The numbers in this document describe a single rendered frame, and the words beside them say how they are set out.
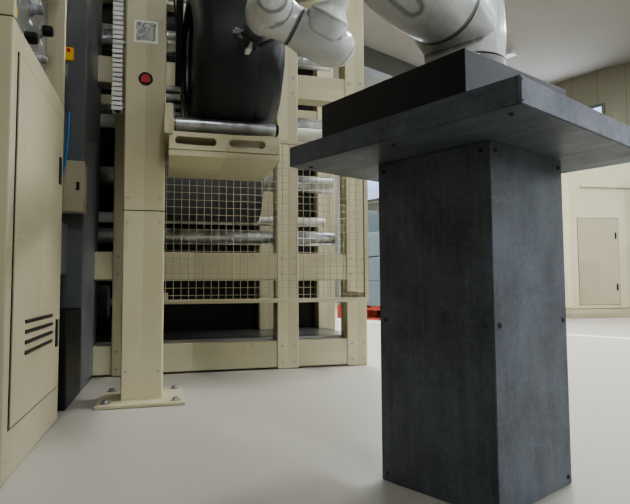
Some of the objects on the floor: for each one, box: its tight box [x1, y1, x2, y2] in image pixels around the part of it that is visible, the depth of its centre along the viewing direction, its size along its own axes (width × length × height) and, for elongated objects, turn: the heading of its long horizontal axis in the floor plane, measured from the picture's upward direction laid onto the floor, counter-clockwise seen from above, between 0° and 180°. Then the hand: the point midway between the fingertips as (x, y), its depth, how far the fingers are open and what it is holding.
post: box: [120, 0, 167, 401], centre depth 188 cm, size 13×13×250 cm
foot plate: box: [94, 384, 185, 410], centre depth 181 cm, size 27×27×2 cm
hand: (248, 46), depth 168 cm, fingers closed
